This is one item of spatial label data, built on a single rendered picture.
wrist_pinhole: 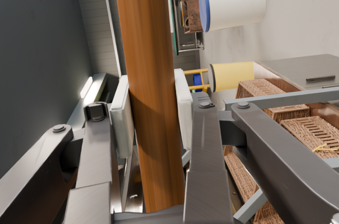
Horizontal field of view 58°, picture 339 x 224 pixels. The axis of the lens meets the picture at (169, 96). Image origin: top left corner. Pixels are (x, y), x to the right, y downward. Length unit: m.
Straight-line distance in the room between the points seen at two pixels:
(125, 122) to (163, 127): 0.04
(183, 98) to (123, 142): 0.04
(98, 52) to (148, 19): 8.90
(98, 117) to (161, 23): 0.06
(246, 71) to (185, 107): 3.62
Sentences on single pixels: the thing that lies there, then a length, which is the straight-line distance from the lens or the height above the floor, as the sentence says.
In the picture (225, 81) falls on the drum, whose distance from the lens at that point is 3.72.
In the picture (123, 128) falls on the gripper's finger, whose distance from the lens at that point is 0.17.
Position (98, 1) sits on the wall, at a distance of 8.85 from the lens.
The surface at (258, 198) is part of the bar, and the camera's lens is 0.77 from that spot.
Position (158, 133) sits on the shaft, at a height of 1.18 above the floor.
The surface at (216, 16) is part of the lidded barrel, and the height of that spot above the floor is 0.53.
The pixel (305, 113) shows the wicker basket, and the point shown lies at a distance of 1.39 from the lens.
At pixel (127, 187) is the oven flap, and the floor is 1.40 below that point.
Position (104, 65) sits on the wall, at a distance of 9.16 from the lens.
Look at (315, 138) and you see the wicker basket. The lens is 1.15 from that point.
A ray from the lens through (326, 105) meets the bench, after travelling 1.28.
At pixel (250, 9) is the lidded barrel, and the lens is 3.45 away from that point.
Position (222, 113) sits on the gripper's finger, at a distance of 0.16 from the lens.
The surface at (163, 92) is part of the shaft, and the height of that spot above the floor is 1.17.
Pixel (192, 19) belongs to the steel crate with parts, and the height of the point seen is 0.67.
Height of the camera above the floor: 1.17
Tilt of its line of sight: 1 degrees down
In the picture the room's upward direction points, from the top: 97 degrees counter-clockwise
